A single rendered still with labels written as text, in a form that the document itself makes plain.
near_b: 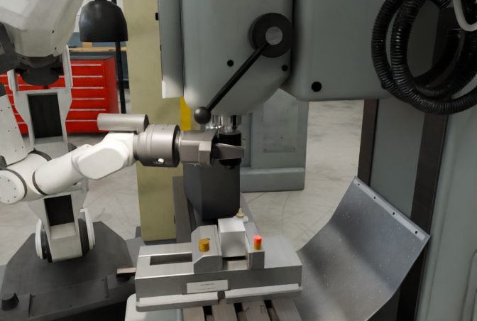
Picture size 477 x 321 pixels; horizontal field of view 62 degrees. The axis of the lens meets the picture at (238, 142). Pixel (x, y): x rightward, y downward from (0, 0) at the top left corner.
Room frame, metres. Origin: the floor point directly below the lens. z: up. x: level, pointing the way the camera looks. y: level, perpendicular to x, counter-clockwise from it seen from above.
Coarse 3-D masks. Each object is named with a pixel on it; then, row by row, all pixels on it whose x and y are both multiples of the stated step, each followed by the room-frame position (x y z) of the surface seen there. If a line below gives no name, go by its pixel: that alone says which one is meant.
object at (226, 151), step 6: (216, 144) 0.75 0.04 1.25; (222, 144) 0.75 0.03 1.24; (216, 150) 0.74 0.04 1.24; (222, 150) 0.75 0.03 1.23; (228, 150) 0.75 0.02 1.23; (234, 150) 0.75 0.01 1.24; (240, 150) 0.74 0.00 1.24; (216, 156) 0.74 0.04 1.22; (222, 156) 0.75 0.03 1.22; (228, 156) 0.75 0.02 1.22; (234, 156) 0.75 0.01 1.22; (240, 156) 0.74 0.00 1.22
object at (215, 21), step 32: (192, 0) 0.69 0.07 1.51; (224, 0) 0.68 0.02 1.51; (256, 0) 0.69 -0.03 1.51; (288, 0) 0.70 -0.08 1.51; (192, 32) 0.69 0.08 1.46; (224, 32) 0.68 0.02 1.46; (192, 64) 0.69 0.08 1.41; (224, 64) 0.68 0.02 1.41; (256, 64) 0.69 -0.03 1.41; (288, 64) 0.71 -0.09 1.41; (192, 96) 0.70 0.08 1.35; (224, 96) 0.69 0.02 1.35; (256, 96) 0.70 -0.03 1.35
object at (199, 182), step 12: (192, 168) 1.13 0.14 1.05; (204, 168) 1.05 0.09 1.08; (216, 168) 1.06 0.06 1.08; (192, 180) 1.13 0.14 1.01; (204, 180) 1.05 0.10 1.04; (216, 180) 1.06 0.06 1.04; (228, 180) 1.08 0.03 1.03; (192, 192) 1.14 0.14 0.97; (204, 192) 1.05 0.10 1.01; (216, 192) 1.06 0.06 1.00; (228, 192) 1.08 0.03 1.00; (192, 204) 1.14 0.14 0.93; (204, 204) 1.05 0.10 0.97; (216, 204) 1.06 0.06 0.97; (228, 204) 1.08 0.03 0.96; (204, 216) 1.05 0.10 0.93; (216, 216) 1.06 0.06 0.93
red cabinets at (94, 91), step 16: (80, 64) 4.98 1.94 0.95; (96, 64) 4.99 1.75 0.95; (112, 64) 5.38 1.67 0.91; (0, 80) 4.91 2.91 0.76; (64, 80) 4.97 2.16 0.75; (80, 80) 4.98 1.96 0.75; (96, 80) 4.99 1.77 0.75; (112, 80) 5.30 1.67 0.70; (80, 96) 4.98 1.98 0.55; (96, 96) 4.99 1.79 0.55; (112, 96) 5.23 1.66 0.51; (16, 112) 4.93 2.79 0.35; (80, 112) 4.98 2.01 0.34; (96, 112) 4.98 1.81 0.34; (112, 112) 5.16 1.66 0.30; (80, 128) 4.97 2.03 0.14; (96, 128) 4.98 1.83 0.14
